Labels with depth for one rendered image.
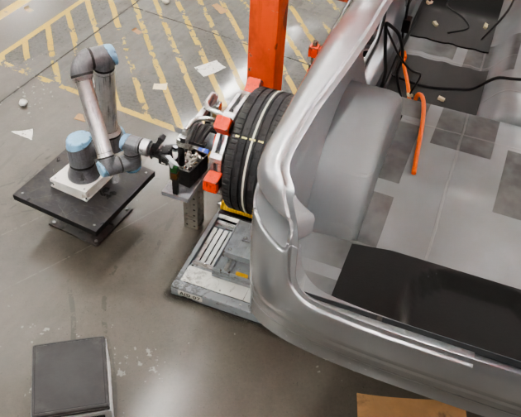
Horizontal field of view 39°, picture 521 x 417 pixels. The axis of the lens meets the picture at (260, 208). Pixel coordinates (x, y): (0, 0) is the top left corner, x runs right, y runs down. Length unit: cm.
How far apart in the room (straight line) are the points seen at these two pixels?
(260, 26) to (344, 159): 99
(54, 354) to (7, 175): 178
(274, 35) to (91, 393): 199
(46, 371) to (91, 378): 21
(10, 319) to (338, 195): 200
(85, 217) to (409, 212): 188
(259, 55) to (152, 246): 135
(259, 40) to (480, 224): 149
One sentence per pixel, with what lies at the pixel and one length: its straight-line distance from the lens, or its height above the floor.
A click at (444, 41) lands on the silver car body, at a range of 504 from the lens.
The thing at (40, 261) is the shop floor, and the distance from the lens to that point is 452.
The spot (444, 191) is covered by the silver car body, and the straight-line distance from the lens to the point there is 350.
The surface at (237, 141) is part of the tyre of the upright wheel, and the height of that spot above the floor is 108.
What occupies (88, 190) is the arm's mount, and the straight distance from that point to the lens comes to 434.
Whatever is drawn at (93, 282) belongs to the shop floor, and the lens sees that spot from 435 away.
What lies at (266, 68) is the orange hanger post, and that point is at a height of 109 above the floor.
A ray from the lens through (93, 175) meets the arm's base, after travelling 438.
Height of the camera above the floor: 330
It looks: 44 degrees down
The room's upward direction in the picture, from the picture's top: 4 degrees clockwise
